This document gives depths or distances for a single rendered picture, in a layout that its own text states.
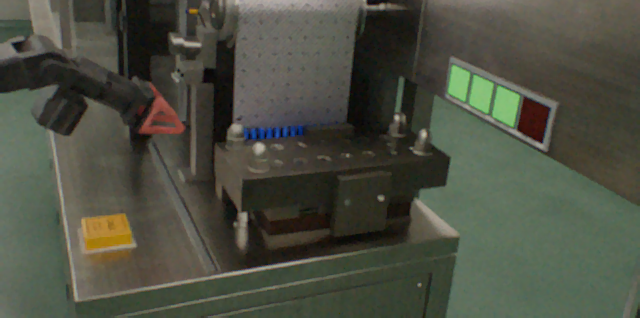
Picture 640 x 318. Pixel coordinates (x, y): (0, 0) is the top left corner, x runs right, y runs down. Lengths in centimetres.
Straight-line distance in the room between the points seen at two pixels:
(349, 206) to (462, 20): 36
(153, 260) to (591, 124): 67
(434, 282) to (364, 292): 15
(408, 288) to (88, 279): 55
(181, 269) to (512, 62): 59
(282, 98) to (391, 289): 40
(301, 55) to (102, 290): 54
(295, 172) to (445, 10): 38
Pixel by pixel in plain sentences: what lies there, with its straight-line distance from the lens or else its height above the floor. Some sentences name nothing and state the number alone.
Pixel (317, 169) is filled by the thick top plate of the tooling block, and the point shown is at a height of 103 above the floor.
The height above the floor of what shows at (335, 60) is 116.
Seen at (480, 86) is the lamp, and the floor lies 120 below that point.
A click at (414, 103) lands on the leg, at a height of 102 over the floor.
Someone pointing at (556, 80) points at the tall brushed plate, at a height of 125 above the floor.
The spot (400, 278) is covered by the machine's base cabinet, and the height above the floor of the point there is 83.
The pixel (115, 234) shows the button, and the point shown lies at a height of 92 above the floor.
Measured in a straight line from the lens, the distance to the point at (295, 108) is 124.
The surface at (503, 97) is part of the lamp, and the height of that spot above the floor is 120.
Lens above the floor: 147
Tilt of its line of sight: 21 degrees down
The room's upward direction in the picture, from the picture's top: 5 degrees clockwise
